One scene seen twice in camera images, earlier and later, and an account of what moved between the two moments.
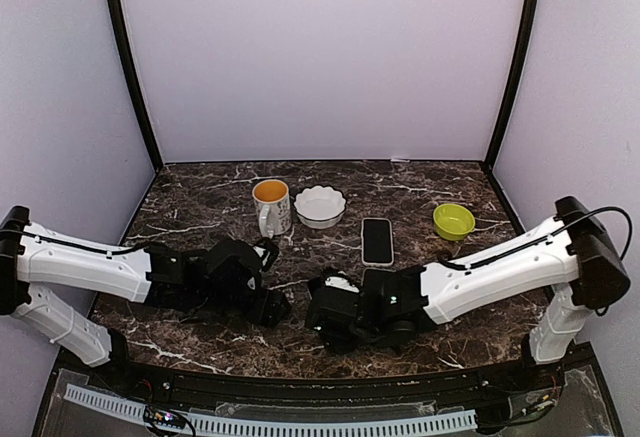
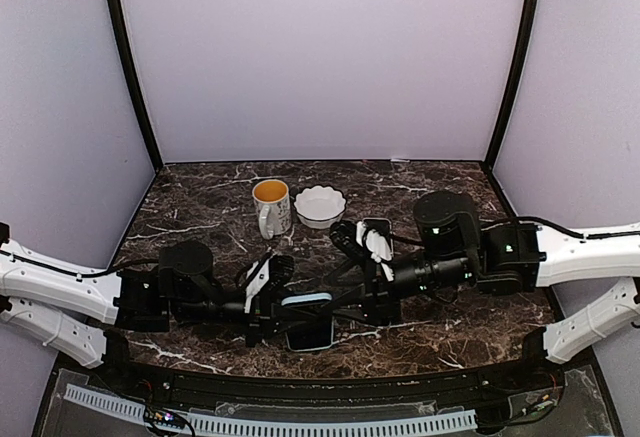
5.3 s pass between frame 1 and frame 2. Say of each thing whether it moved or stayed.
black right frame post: stayed
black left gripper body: moved
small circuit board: stayed
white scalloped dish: stayed
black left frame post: stayed
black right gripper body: moved
